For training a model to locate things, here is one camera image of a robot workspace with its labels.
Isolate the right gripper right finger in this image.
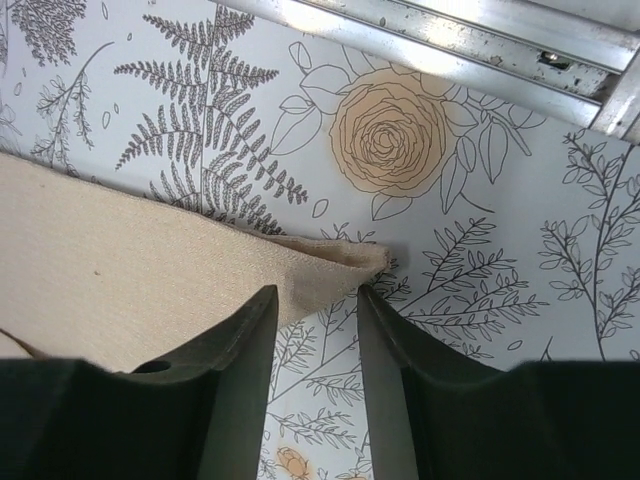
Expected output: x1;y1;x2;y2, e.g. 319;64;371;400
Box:
357;285;639;479

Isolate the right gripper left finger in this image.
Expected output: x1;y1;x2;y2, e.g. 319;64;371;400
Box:
1;285;279;479

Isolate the beige cloth napkin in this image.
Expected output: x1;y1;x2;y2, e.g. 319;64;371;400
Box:
1;155;390;371

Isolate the floral tablecloth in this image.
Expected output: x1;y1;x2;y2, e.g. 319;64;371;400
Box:
1;1;639;479

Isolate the aluminium frame rail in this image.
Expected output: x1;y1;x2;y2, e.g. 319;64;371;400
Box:
227;0;639;143

